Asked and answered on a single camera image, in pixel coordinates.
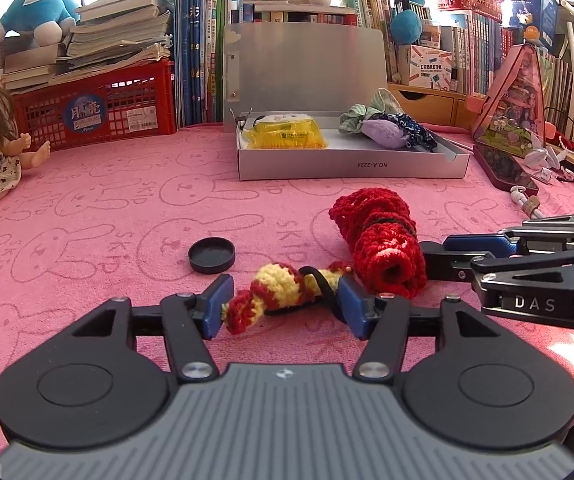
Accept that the white fluffy plush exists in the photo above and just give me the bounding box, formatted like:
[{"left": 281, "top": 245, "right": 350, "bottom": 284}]
[{"left": 262, "top": 111, "right": 312, "bottom": 124}]

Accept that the black round lid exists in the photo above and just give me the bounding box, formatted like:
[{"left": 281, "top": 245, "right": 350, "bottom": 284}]
[{"left": 188, "top": 237, "right": 236, "bottom": 275}]

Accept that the row of thin blue books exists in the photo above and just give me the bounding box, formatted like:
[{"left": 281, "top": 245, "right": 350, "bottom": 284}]
[{"left": 174, "top": 0, "right": 240, "bottom": 128}]

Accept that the white label printer box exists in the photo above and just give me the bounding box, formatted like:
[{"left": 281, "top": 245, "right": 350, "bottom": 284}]
[{"left": 407, "top": 44, "right": 455, "bottom": 92}]

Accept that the silver cardboard box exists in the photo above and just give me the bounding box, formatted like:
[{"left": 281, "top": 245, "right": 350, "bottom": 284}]
[{"left": 223, "top": 22, "right": 470, "bottom": 181}]

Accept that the wooden desk organizer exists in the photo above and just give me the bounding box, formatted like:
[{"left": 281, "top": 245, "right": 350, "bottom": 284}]
[{"left": 386, "top": 82, "right": 472, "bottom": 128}]

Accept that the row of colourful upright books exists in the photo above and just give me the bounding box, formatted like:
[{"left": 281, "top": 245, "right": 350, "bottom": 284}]
[{"left": 339, "top": 0, "right": 442, "bottom": 83}]

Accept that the stack of worn books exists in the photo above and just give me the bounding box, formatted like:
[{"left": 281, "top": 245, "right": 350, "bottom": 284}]
[{"left": 2, "top": 0, "right": 175, "bottom": 96}]

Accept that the purple plush heart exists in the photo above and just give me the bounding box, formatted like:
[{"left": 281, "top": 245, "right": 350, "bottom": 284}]
[{"left": 362, "top": 117, "right": 410, "bottom": 150}]

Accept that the green checkered cloth pouch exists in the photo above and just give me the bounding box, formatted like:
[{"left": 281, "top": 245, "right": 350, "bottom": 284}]
[{"left": 338, "top": 87, "right": 405, "bottom": 135}]

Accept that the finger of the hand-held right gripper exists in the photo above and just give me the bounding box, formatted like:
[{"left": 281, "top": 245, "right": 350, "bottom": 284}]
[
  {"left": 419, "top": 241, "right": 574, "bottom": 291},
  {"left": 442, "top": 212, "right": 574, "bottom": 257}
]

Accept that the row of teal spine books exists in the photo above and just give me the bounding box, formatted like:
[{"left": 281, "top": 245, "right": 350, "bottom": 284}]
[{"left": 439, "top": 10, "right": 525, "bottom": 101}]

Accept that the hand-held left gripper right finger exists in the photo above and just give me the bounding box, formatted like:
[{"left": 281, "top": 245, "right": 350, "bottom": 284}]
[{"left": 338, "top": 276, "right": 498, "bottom": 381}]

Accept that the red crochet net bag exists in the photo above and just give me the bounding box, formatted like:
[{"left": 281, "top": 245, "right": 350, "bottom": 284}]
[{"left": 329, "top": 187, "right": 428, "bottom": 298}]

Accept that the navy floral drawstring pouch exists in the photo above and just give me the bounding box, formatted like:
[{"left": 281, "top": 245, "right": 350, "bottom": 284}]
[{"left": 379, "top": 112, "right": 438, "bottom": 152}]

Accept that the yellow plastic bag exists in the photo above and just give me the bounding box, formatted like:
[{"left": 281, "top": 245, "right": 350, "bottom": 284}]
[{"left": 241, "top": 114, "right": 328, "bottom": 151}]

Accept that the pink triangular toy case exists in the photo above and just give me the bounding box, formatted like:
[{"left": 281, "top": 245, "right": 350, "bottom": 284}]
[{"left": 471, "top": 42, "right": 548, "bottom": 153}]

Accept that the red plastic crate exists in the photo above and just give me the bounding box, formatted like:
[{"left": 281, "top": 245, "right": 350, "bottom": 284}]
[{"left": 11, "top": 59, "right": 178, "bottom": 152}]

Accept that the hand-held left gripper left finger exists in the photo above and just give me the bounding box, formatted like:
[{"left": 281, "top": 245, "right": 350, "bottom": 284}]
[{"left": 74, "top": 274, "right": 235, "bottom": 383}]

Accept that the dark blue carton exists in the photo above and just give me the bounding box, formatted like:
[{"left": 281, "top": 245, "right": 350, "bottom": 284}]
[{"left": 499, "top": 0, "right": 560, "bottom": 58}]

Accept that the pink rabbit-print blanket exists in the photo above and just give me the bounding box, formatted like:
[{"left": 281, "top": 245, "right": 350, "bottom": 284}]
[{"left": 0, "top": 120, "right": 574, "bottom": 466}]

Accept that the row of thin booklets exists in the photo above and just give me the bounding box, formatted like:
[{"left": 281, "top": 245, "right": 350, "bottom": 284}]
[{"left": 542, "top": 50, "right": 574, "bottom": 126}]

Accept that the yellow and red crochet doll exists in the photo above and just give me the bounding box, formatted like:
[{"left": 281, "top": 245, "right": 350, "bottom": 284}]
[{"left": 222, "top": 262, "right": 352, "bottom": 336}]

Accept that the white pipe rack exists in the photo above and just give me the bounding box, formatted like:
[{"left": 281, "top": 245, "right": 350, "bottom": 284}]
[{"left": 559, "top": 2, "right": 574, "bottom": 141}]

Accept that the blue cat plush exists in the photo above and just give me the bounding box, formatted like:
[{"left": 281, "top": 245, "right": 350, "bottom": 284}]
[{"left": 0, "top": 0, "right": 82, "bottom": 47}]

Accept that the short stack of books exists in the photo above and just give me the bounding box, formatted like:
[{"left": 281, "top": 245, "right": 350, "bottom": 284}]
[{"left": 241, "top": 0, "right": 360, "bottom": 26}]

